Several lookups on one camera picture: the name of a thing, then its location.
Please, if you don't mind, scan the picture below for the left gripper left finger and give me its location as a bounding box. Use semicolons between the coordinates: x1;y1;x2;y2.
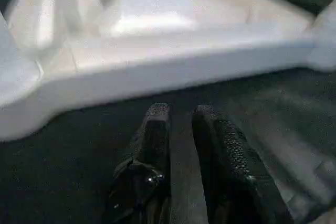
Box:
104;102;173;224

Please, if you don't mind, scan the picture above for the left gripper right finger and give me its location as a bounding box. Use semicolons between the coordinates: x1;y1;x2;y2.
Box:
191;104;295;224

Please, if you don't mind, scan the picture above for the white plastic table top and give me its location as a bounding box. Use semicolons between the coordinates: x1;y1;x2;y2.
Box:
0;0;336;141

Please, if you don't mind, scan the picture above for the black work mat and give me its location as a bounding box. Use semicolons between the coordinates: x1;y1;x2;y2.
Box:
0;0;336;224

